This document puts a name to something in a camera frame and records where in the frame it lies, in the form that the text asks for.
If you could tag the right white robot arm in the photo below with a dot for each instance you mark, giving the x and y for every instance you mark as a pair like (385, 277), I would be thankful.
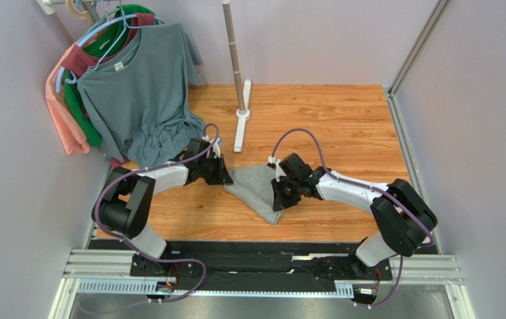
(403, 218)

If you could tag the maroon t-shirt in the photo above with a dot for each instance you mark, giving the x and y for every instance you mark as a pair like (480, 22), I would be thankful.
(78, 61)

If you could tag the light blue hanger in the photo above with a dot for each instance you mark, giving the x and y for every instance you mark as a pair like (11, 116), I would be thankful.
(92, 34)

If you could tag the white clothes rack stand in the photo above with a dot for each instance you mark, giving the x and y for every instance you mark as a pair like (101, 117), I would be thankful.
(243, 87)

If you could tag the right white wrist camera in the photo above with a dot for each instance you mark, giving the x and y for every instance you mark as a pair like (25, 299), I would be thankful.
(274, 163)

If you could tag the grey-blue t-shirt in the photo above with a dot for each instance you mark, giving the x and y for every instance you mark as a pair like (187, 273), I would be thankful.
(138, 100)

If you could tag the aluminium frame post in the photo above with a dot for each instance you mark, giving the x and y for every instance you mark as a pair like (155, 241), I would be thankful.
(427, 31)

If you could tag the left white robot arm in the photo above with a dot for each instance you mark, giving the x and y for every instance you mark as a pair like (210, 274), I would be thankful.
(123, 207)

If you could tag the grey cloth napkin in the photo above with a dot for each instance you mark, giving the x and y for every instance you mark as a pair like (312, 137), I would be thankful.
(252, 185)

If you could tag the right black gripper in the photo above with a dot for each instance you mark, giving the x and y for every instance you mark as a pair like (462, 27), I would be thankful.
(282, 193)

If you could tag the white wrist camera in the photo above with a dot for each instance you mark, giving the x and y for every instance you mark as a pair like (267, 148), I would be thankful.
(274, 163)
(216, 144)

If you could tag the pink t-shirt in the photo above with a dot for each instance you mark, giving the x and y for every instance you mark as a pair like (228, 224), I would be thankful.
(72, 137)

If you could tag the green t-shirt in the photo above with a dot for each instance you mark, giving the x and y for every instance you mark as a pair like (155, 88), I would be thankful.
(109, 42)

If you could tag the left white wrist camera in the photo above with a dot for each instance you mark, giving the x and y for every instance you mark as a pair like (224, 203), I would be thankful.
(216, 144)

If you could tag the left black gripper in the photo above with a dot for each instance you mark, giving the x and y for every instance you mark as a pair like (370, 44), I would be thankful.
(222, 176)

